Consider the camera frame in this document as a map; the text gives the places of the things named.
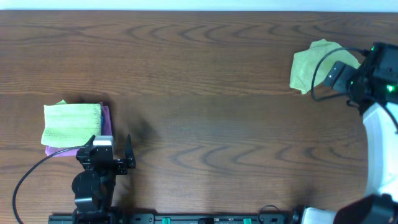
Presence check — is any light green microfiber cloth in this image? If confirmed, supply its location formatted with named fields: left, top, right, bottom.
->
left=289, top=39, right=360, bottom=95

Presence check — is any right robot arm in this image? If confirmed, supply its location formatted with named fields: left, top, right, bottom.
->
left=291, top=42, right=397, bottom=224

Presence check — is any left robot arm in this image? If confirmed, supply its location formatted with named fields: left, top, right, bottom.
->
left=72, top=135, right=136, bottom=223

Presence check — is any folded green cloth on stack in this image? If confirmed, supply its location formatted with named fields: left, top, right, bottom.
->
left=41, top=101, right=101, bottom=148

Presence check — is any folded purple cloth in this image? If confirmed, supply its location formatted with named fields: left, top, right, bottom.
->
left=45, top=102, right=113, bottom=157

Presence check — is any black left camera cable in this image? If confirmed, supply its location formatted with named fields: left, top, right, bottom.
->
left=12, top=145, right=86, bottom=224

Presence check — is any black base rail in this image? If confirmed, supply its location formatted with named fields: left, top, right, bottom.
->
left=47, top=212, right=299, bottom=224

